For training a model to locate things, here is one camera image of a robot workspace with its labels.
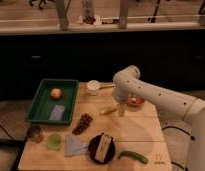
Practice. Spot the orange apple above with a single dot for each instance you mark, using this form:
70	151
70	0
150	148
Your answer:
56	93

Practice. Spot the yellow banana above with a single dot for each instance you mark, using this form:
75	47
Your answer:
107	110

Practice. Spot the blue grey cloth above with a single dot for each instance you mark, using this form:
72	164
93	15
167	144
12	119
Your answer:
74	146

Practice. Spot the white measuring cup wooden handle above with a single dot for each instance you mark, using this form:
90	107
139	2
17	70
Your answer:
93	87

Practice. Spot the beige box on plate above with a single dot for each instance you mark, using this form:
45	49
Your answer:
103	147

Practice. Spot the grey blue sponge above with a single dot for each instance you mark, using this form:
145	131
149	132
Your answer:
57	112

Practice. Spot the dark grape bunch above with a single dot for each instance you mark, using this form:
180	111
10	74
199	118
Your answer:
82	124

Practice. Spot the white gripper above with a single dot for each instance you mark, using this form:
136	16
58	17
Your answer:
121	98

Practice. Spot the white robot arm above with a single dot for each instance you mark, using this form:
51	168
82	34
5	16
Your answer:
191	109

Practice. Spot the green cucumber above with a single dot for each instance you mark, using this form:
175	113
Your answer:
133	155

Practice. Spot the green plastic tray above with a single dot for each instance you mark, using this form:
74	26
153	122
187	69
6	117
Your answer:
43	104

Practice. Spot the black plate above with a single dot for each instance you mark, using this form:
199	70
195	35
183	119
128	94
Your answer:
92	147

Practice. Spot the orange bowl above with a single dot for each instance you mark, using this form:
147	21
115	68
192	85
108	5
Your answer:
134	101

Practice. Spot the green plastic cup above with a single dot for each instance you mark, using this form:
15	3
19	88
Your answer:
53	141

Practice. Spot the metal cup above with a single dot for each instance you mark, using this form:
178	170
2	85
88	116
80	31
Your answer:
34	133

